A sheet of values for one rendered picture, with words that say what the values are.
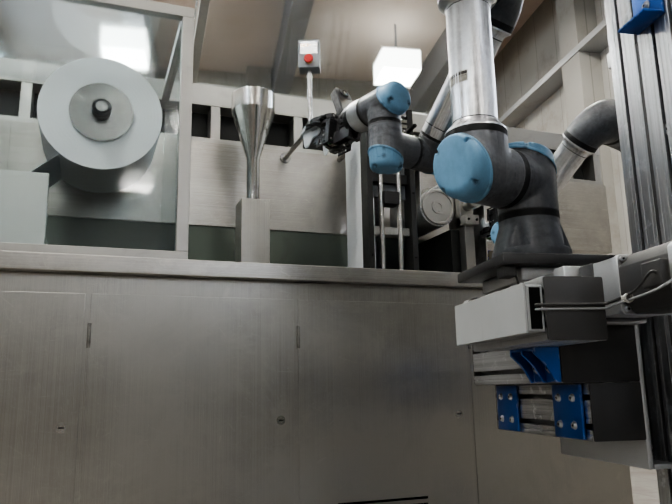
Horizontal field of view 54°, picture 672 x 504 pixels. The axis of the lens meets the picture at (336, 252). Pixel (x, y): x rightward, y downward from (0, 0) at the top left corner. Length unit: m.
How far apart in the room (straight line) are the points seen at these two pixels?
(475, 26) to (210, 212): 1.26
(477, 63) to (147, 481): 1.12
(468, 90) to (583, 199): 1.81
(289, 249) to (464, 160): 1.23
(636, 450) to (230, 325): 0.93
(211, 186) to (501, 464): 1.28
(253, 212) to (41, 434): 0.88
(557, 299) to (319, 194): 1.57
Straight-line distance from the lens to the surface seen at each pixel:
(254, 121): 2.14
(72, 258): 1.60
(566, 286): 0.97
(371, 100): 1.50
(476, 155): 1.19
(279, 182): 2.39
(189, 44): 1.88
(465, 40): 1.33
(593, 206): 3.06
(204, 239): 2.28
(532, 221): 1.29
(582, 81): 6.45
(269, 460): 1.66
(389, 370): 1.76
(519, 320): 0.95
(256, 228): 2.04
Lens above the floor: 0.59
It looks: 12 degrees up
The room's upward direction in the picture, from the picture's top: 1 degrees counter-clockwise
